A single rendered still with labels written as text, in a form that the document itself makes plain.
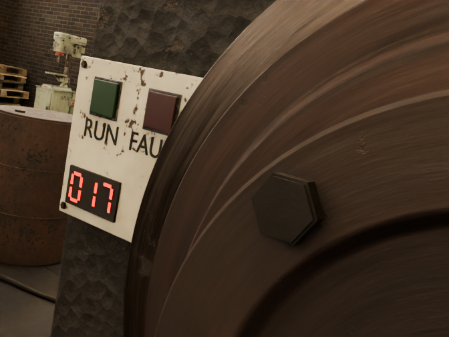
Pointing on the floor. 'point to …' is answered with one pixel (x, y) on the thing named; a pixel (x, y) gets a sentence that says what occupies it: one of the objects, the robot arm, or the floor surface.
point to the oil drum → (32, 184)
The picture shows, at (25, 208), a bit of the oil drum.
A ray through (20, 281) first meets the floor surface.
